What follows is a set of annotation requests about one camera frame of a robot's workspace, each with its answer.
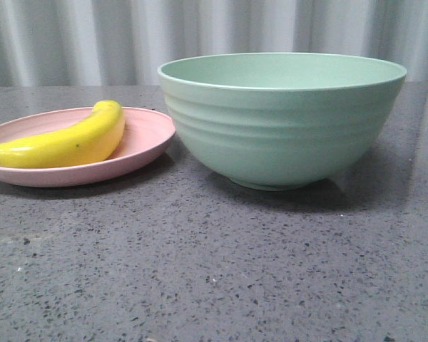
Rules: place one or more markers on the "yellow banana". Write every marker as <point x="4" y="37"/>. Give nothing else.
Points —
<point x="88" y="141"/>

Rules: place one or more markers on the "green ribbed bowl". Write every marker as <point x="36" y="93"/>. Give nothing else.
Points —
<point x="277" y="121"/>

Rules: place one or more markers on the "pink plate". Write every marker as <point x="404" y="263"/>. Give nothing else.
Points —
<point x="147" y="135"/>

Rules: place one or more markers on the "white pleated curtain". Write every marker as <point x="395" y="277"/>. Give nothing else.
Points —
<point x="119" y="43"/>

